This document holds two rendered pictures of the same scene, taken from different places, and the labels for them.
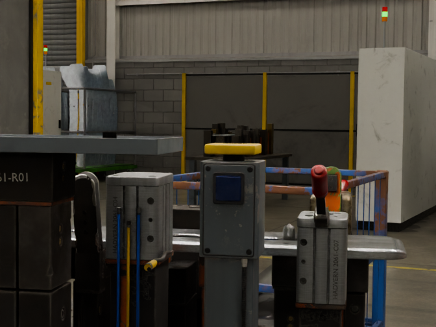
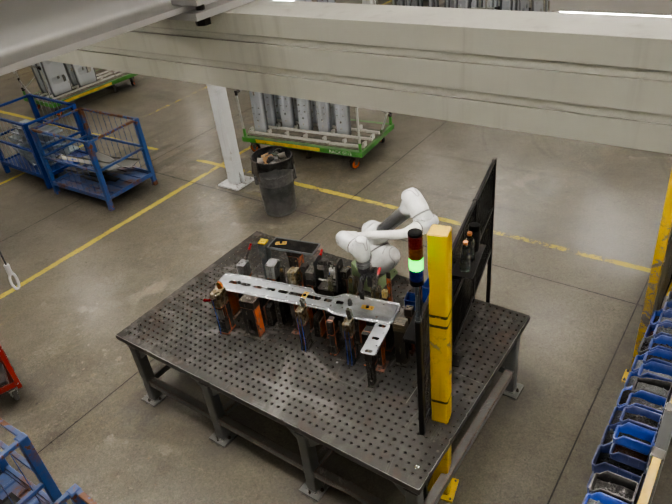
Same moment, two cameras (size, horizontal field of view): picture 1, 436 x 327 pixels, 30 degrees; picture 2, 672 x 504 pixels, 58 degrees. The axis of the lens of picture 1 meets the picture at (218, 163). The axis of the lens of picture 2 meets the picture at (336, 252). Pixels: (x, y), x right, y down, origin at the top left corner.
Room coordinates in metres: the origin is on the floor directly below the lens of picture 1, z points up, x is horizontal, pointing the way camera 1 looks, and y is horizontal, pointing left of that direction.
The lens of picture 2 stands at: (4.50, 1.66, 3.57)
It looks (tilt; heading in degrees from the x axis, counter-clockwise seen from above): 34 degrees down; 198
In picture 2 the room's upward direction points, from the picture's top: 7 degrees counter-clockwise
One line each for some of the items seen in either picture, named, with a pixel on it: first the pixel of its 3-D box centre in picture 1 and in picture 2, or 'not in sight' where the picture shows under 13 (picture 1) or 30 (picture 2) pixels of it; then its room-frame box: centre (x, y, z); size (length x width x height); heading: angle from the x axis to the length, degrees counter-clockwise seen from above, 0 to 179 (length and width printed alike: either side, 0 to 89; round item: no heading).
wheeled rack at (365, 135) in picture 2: not in sight; (311, 87); (-3.14, -0.82, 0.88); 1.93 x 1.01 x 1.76; 75
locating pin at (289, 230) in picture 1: (289, 236); not in sight; (1.29, -0.11, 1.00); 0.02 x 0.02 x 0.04
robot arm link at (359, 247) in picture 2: not in sight; (360, 247); (1.45, 0.86, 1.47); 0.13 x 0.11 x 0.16; 51
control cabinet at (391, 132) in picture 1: (401, 119); not in sight; (9.98, -2.25, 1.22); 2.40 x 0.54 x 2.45; 155
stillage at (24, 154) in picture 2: not in sight; (39, 139); (-2.37, -4.76, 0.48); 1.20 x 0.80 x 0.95; 67
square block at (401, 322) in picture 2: not in sight; (401, 342); (1.63, 1.11, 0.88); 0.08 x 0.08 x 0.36; 80
